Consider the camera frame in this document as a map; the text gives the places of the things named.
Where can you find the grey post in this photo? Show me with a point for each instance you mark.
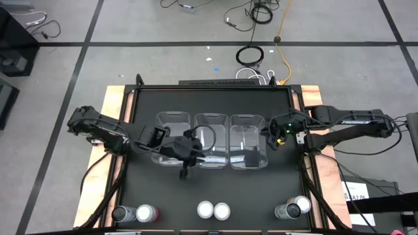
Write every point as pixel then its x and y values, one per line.
pixel 413 130

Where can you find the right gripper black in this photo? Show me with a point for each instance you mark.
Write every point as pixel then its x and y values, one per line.
pixel 281 129

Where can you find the orange soda can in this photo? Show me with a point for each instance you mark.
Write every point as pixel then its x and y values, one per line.
pixel 222 211

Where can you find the black cabinet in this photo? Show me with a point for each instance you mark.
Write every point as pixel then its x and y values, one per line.
pixel 13 36

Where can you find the black case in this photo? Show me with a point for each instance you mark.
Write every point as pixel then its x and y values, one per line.
pixel 6 101

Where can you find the black beam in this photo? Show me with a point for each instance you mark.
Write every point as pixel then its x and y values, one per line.
pixel 385 202

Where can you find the clear plastic bin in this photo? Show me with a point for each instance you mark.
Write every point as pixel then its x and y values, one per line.
pixel 248 130
pixel 176 120
pixel 218 130

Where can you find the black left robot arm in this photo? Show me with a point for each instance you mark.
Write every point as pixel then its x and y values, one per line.
pixel 98 127

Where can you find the black round plug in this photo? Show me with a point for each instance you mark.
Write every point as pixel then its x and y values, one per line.
pixel 277 39

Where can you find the grey cabinet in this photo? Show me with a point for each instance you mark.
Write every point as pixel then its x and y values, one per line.
pixel 385 187

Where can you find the black power strip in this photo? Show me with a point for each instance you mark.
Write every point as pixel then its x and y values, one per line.
pixel 215 81

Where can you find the grey power adapter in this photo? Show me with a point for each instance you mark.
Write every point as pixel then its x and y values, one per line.
pixel 188 8

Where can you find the pink object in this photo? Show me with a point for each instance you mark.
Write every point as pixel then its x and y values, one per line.
pixel 396 232

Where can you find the black aluminium table frame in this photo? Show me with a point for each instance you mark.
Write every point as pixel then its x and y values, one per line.
pixel 212 87

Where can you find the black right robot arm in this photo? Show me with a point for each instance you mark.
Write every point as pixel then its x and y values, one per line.
pixel 352 122

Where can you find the white paper sheet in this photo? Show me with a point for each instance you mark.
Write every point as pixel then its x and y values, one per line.
pixel 357 189

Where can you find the white-capped bottle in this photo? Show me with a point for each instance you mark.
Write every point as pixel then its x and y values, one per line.
pixel 303 204

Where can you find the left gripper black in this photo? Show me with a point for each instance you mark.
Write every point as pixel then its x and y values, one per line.
pixel 183 147

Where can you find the wooden base board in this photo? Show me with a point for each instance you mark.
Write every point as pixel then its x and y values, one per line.
pixel 114 98

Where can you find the red soda can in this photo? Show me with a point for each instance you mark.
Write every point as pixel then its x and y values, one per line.
pixel 205 209
pixel 146 213

